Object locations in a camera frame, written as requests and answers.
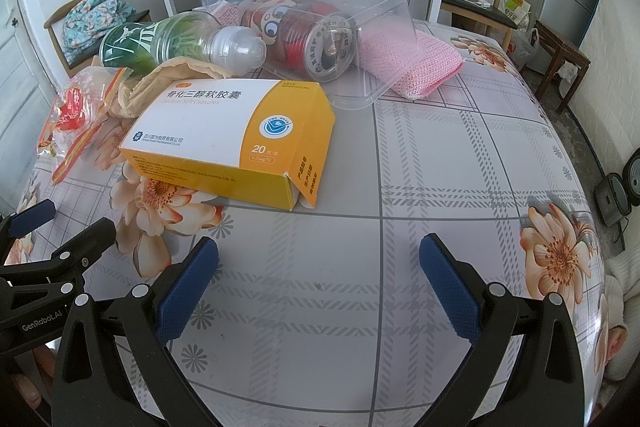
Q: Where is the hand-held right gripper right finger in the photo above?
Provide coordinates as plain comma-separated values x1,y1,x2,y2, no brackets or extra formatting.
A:
419,233,586,427

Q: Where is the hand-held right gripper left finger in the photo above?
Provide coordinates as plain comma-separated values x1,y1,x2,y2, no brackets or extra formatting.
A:
51,236,221,427

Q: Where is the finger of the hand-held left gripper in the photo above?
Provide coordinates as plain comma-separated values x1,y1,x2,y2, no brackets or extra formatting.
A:
0,217,117,304
0,200,57,259

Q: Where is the beige paper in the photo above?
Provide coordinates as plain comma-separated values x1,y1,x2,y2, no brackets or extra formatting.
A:
117,60,228,120

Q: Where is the person's left hand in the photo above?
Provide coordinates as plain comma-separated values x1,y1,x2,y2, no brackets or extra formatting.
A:
0,339,55,414

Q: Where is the white panelled door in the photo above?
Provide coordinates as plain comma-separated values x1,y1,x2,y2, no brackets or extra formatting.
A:
0,0,51,208

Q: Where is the red clear snack wrapper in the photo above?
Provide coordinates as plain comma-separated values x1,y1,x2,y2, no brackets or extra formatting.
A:
36,67,132,185

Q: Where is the floral plaid tablecloth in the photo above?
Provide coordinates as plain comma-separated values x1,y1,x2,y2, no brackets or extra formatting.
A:
15,14,608,427

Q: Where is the yellow white medicine box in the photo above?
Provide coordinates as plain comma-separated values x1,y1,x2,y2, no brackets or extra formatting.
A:
118,78,337,211

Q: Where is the white fleece cloth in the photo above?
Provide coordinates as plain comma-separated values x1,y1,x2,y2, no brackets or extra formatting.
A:
602,252,640,383

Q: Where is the black square appliance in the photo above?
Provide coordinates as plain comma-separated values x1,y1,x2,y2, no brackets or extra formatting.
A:
595,174,632,228

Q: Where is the teal floral cloth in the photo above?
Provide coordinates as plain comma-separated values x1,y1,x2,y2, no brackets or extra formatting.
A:
62,0,137,60

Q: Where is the green plastic bottle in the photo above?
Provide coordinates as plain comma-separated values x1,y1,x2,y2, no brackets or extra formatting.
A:
99,11,268,78

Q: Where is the black round appliance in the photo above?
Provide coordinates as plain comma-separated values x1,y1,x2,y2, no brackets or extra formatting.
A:
624,156,640,208

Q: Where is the pink sponge cloth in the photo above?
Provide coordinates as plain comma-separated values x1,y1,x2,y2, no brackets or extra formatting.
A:
357,28,465,99

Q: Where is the clear bag with pink print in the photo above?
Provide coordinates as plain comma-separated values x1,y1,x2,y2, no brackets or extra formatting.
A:
207,1,251,28

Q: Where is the dark wooden stool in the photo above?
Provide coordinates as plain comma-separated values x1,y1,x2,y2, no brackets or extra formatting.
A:
532,21,591,113

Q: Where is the red cartoon print can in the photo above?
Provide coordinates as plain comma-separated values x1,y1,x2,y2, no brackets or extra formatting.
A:
240,0,360,83

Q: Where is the yellow white shopping bag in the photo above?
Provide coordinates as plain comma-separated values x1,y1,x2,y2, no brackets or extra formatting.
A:
500,0,533,30

